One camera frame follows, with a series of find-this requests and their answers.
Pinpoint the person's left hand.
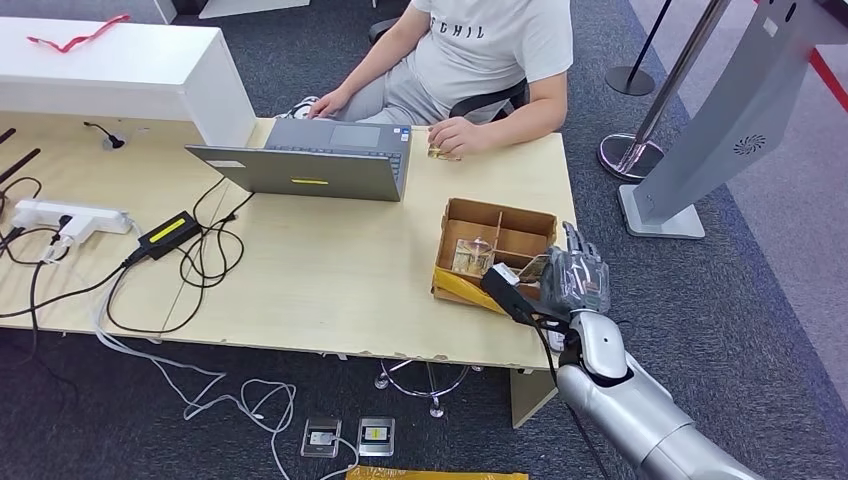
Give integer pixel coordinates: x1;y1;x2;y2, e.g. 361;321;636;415
427;115;489;160

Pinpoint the person's right hand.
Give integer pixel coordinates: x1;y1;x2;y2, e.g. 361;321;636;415
307;87;353;121

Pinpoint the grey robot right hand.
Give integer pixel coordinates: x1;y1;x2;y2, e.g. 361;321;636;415
537;221;613;318

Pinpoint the room key card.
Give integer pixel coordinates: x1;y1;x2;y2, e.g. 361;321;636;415
516;253;551;285

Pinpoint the cardboard divider box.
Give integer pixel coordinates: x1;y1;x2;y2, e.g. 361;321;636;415
431;197;559;316

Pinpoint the person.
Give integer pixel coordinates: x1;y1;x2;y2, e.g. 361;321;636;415
274;0;575;160

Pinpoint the black white sneaker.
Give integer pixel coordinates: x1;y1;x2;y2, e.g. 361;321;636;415
274;94;321;121

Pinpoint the black office chair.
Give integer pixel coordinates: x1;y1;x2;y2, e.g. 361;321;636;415
367;17;529;122

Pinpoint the grey laptop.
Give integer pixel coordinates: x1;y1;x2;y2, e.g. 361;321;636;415
184;118;413;203

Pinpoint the light wood desk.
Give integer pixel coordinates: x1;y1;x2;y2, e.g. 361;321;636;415
0;111;578;431

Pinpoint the chrome stool base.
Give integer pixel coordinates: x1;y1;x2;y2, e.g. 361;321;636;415
373;359;484;420

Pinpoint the black power brick yellow label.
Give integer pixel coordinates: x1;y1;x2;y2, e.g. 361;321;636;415
136;211;202;262

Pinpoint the grey kiosk stand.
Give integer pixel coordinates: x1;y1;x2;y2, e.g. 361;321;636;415
617;0;848;240

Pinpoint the white counter block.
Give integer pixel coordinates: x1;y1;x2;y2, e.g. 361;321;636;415
0;16;257;148

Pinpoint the yellow tape on floor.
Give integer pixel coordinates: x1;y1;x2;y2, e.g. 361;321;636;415
346;465;530;480

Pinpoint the floor socket yellow label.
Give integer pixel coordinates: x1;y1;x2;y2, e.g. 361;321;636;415
356;416;396;458

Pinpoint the white plug adapter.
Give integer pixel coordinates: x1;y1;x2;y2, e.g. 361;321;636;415
54;214;96;248

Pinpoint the floor socket with white plug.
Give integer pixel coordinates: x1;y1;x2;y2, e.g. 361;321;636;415
299;416;343;460

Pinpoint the white power strip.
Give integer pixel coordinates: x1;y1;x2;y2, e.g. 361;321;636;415
11;199;132;236

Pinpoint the long black antenna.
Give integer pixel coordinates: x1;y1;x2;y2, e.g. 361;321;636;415
0;147;42;187

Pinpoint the red barrier belt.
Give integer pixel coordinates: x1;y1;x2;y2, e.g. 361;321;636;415
808;47;848;114

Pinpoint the black wrist camera pale tip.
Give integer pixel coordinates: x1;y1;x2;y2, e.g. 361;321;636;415
480;262;572;333

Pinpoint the chrome stanchion post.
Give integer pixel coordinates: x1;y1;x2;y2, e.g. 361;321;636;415
596;0;730;183

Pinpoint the black cable on robot arm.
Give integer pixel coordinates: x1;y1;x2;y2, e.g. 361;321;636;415
529;317;614;480

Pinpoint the black stanchion post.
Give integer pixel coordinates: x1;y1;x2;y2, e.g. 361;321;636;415
604;0;674;97

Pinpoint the black looped laptop cable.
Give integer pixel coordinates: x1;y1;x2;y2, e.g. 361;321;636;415
104;176;255;336

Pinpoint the desk grommet with black cable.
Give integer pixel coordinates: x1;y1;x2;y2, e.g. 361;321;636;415
82;120;127;151

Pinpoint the red lanyard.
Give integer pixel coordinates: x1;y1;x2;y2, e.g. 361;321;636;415
26;13;131;54

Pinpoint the white floor cable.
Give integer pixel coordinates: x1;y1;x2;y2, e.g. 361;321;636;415
89;220;360;480

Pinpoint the black mains cable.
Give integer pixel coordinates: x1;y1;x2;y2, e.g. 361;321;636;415
0;258;144;321

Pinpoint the thin black looped cable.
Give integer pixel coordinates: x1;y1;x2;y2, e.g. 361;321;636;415
0;175;72;362

